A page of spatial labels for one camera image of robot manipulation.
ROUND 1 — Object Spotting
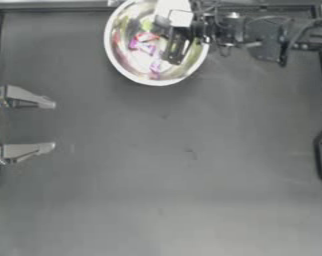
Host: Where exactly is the steel bowl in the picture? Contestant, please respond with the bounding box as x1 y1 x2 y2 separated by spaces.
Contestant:
102 0 212 87

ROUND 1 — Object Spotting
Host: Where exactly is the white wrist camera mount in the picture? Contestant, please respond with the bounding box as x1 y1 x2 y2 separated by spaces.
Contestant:
153 0 194 29

